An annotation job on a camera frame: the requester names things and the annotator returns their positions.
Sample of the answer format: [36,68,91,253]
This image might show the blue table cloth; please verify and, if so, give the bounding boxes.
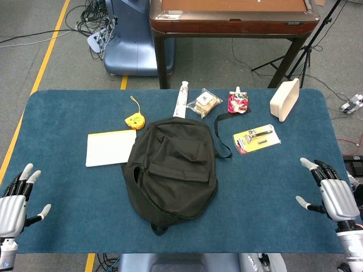
[0,88,357,254]

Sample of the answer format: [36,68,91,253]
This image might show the brown mahjong table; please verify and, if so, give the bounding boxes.
[149,0,321,90]

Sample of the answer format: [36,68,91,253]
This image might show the white power strip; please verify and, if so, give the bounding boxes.
[340,95,363,114]
[86,31,107,53]

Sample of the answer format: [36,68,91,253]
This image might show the yellow tape measure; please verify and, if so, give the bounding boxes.
[124,95,147,131]

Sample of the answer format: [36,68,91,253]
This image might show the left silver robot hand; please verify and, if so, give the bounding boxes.
[0,163,52,239]

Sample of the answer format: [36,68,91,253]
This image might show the red drink pouch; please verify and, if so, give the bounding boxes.
[227,86,252,114]

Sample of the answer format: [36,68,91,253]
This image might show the white notepad yellow edge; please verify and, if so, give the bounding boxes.
[85,129,137,168]

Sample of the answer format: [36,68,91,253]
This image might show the black backpack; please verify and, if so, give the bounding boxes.
[121,109,254,236]

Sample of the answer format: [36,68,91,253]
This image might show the red cable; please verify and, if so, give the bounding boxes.
[337,138,363,156]

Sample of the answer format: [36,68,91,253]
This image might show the razor in yellow blister pack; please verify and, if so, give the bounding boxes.
[233,124,282,156]

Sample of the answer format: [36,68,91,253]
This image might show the black floor cable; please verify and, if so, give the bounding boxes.
[0,28,74,45]

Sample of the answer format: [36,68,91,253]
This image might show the clear snack bag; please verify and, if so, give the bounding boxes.
[186,87,223,119]

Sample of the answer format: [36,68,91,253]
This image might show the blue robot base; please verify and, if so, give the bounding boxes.
[103,0,175,77]

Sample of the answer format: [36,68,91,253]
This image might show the tangled floor cables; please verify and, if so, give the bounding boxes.
[65,0,119,60]

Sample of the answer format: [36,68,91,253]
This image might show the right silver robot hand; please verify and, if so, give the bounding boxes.
[295,158,363,233]

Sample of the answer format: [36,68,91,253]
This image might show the blue grey robot torso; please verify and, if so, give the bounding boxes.
[117,253,287,272]

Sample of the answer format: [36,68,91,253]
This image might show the black tripod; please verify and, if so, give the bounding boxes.
[251,0,343,88]

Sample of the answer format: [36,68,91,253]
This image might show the black floor device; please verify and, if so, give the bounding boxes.
[343,154,363,178]

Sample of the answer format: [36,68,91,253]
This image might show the beige plastic box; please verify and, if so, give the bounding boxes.
[269,78,301,123]

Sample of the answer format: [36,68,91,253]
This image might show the white tube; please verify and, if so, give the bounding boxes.
[172,80,190,118]

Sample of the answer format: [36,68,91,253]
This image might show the yellow floor tape line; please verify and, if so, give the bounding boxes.
[0,0,71,182]

